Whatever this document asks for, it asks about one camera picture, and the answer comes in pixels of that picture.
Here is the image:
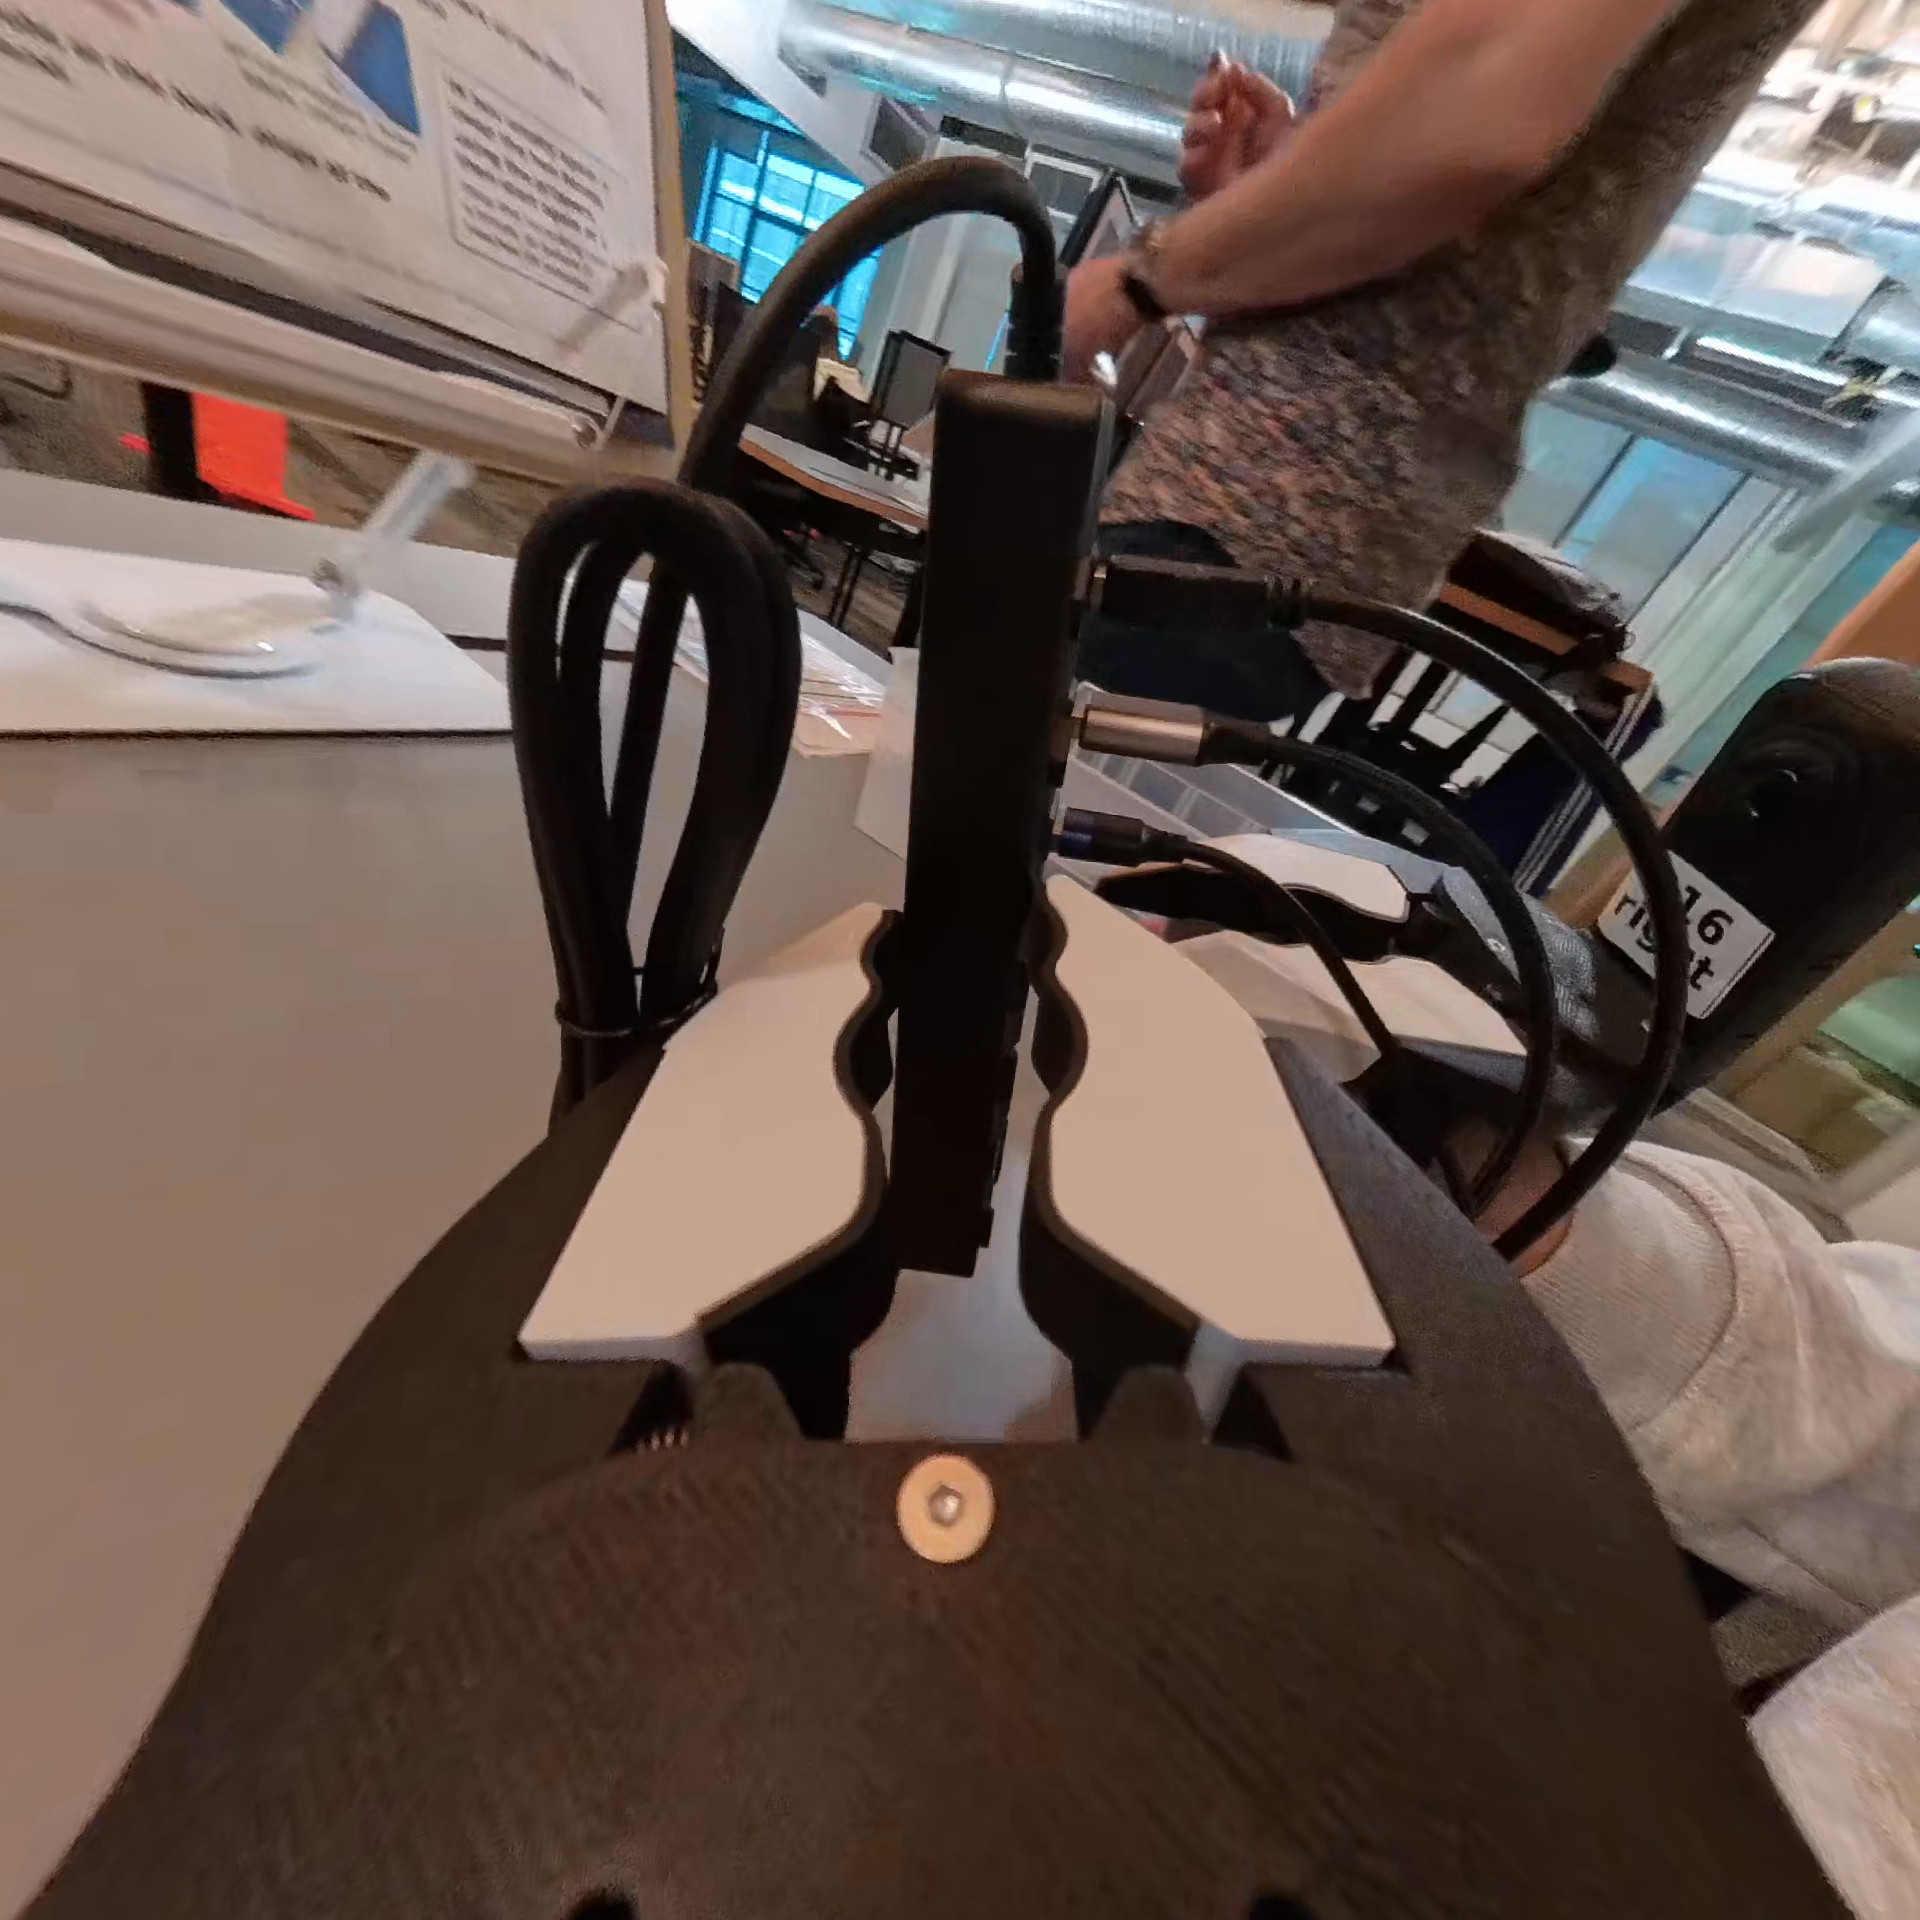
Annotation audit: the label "grey desk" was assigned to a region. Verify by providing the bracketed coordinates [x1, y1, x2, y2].
[0, 464, 933, 1907]

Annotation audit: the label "long wooden work table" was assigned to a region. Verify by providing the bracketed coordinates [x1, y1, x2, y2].
[739, 423, 937, 530]

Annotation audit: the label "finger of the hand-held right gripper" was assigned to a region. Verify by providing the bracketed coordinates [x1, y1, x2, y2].
[1095, 834, 1447, 965]

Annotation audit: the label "printed instruction sign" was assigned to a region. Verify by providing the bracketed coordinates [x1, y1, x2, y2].
[0, 0, 678, 418]

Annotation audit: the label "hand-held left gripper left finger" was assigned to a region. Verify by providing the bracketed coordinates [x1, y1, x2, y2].
[517, 902, 907, 1368]

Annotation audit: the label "black plug cable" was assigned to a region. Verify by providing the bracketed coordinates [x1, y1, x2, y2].
[1077, 552, 1692, 1266]

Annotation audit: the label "dark bag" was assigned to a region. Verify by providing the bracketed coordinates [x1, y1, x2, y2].
[1458, 527, 1634, 636]

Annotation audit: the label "blue striped jacket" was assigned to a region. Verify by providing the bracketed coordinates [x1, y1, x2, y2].
[1500, 689, 1660, 893]

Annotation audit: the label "wooden background table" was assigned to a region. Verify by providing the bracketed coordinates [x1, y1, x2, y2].
[1351, 576, 1660, 798]

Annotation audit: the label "black usb hub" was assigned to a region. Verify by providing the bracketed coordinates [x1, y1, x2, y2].
[885, 374, 1117, 1280]

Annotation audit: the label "silver plug cable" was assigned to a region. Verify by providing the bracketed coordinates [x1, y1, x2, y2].
[1069, 692, 1558, 1219]

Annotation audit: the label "clear plastic bin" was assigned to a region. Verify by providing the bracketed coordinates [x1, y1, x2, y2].
[854, 643, 1525, 1064]

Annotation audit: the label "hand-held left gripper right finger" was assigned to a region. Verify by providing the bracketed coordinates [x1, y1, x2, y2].
[1016, 873, 1400, 1373]

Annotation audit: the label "orange traffic cone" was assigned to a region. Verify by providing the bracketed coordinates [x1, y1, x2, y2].
[195, 412, 290, 520]

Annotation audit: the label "person's right sleeved forearm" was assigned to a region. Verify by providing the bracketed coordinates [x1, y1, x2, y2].
[1476, 1136, 1920, 1625]

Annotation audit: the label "thick black cable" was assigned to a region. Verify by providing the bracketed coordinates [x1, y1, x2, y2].
[507, 155, 1071, 1136]

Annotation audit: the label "person's pale sweater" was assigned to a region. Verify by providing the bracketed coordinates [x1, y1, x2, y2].
[1746, 1596, 1920, 1920]

